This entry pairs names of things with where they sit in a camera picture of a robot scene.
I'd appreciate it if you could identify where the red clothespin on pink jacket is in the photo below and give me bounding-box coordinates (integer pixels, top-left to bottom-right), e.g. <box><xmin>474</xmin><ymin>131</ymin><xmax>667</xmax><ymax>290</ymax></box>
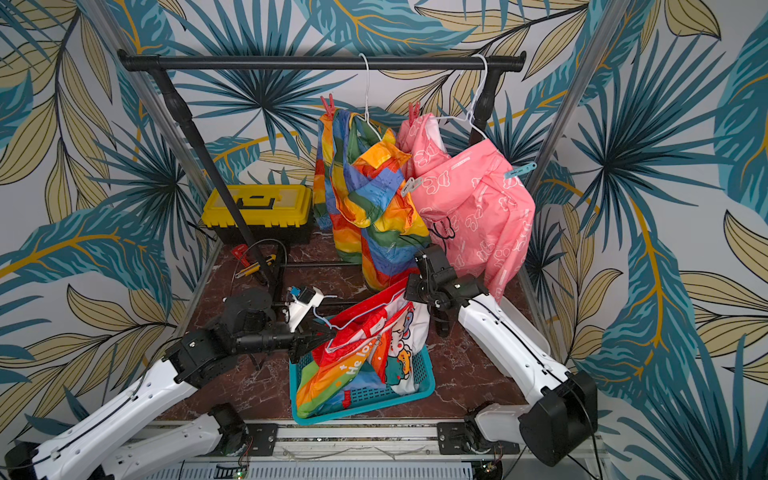
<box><xmin>408</xmin><ymin>101</ymin><xmax>421</xmax><ymax>125</ymax></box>

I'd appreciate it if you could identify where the yellow black toolbox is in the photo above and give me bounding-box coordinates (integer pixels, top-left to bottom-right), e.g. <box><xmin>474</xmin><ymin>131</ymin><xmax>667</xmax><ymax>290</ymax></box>
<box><xmin>202</xmin><ymin>184</ymin><xmax>313</xmax><ymax>245</ymax></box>

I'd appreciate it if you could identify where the black clothes rack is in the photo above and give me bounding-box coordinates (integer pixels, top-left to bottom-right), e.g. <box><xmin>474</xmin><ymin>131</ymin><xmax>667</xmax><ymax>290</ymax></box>
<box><xmin>118</xmin><ymin>49</ymin><xmax>528</xmax><ymax>338</ymax></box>

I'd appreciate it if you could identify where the pink hooded jacket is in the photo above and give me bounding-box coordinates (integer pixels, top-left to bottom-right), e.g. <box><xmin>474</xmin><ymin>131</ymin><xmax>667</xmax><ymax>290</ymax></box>
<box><xmin>396</xmin><ymin>114</ymin><xmax>535</xmax><ymax>300</ymax></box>

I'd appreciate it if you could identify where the teal clothespin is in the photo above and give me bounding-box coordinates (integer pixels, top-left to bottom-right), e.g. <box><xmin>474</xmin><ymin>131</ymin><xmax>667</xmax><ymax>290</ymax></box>
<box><xmin>505</xmin><ymin>162</ymin><xmax>537</xmax><ymax>179</ymax></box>

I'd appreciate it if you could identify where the red rainbow kids jacket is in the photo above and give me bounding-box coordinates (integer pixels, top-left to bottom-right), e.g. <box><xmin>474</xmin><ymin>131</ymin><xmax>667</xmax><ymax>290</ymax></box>
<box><xmin>296</xmin><ymin>278</ymin><xmax>430</xmax><ymax>418</ymax></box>

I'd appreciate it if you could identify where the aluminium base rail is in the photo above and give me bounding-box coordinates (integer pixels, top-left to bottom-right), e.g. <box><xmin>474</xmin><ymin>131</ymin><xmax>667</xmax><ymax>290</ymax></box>
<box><xmin>102</xmin><ymin>419</ymin><xmax>618</xmax><ymax>479</ymax></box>

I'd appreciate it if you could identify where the red clothespin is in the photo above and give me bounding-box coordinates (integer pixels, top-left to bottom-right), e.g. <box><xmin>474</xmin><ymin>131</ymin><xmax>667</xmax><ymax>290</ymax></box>
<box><xmin>408</xmin><ymin>101</ymin><xmax>421</xmax><ymax>125</ymax></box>
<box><xmin>320</xmin><ymin>93</ymin><xmax>336</xmax><ymax>120</ymax></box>

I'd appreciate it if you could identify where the rainbow striped jacket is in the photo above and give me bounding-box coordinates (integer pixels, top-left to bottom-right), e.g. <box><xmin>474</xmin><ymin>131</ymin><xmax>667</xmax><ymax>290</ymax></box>
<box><xmin>313</xmin><ymin>109</ymin><xmax>431</xmax><ymax>291</ymax></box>

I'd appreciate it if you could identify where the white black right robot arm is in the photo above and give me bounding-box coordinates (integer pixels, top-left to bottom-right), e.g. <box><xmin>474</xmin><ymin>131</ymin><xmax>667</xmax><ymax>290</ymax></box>
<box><xmin>405</xmin><ymin>245</ymin><xmax>598</xmax><ymax>467</ymax></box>

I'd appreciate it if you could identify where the light blue wire hanger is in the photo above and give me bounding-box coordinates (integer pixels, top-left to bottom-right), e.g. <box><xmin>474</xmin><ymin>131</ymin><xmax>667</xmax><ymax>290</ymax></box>
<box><xmin>312</xmin><ymin>306</ymin><xmax>393</xmax><ymax>352</ymax></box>

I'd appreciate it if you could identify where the red handled tool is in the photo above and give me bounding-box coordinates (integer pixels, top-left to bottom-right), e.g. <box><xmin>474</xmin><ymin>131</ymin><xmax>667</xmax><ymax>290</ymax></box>
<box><xmin>232</xmin><ymin>244</ymin><xmax>259</xmax><ymax>279</ymax></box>

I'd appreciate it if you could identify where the white wire hanger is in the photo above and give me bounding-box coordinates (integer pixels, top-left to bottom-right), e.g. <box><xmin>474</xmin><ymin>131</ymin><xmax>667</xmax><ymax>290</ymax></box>
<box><xmin>358</xmin><ymin>52</ymin><xmax>382</xmax><ymax>141</ymax></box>
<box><xmin>436</xmin><ymin>53</ymin><xmax>506</xmax><ymax>146</ymax></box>

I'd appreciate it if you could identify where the grey clothespin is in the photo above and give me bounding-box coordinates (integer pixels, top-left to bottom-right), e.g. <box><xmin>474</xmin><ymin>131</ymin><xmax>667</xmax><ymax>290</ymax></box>
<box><xmin>400</xmin><ymin>178</ymin><xmax>422</xmax><ymax>197</ymax></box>

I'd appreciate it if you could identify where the teal plastic basket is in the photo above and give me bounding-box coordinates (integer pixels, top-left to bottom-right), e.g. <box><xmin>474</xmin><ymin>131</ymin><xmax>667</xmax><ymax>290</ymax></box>
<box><xmin>289</xmin><ymin>348</ymin><xmax>436</xmax><ymax>426</ymax></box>

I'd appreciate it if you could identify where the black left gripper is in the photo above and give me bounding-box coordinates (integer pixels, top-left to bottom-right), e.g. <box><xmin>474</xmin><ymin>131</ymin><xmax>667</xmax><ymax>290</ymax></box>
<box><xmin>236</xmin><ymin>318</ymin><xmax>338</xmax><ymax>365</ymax></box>

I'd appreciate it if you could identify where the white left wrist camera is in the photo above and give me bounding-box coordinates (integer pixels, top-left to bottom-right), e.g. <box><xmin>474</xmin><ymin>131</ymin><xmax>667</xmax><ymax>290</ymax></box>
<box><xmin>286</xmin><ymin>286</ymin><xmax>325</xmax><ymax>333</ymax></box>

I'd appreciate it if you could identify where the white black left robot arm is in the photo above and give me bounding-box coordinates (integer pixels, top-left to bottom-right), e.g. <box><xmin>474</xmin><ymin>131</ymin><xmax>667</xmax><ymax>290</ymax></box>
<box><xmin>1</xmin><ymin>287</ymin><xmax>334</xmax><ymax>479</ymax></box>

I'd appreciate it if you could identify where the yellow handled tool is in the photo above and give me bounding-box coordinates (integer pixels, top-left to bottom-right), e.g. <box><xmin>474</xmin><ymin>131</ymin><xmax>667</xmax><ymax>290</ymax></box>
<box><xmin>234</xmin><ymin>254</ymin><xmax>277</xmax><ymax>279</ymax></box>

